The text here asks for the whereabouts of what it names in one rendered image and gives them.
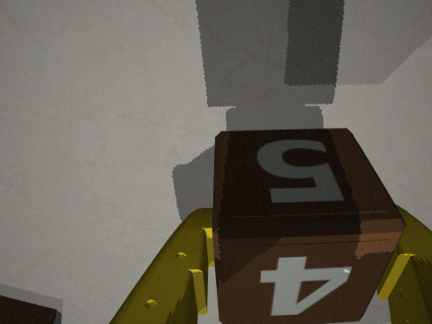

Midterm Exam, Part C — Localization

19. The brown calendar cube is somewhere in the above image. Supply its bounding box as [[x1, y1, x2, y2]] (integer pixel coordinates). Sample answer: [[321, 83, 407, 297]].
[[212, 128, 407, 324]]

